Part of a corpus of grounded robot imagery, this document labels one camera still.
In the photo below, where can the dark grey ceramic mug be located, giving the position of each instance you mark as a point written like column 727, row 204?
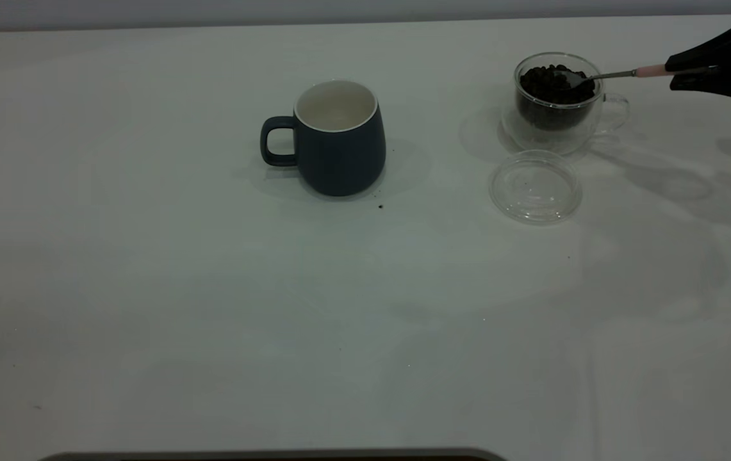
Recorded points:
column 343, row 160

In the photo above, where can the dark coffee beans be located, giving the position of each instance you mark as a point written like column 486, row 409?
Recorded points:
column 551, row 96

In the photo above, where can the clear glass round lid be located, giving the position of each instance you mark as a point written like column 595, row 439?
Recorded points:
column 535, row 192

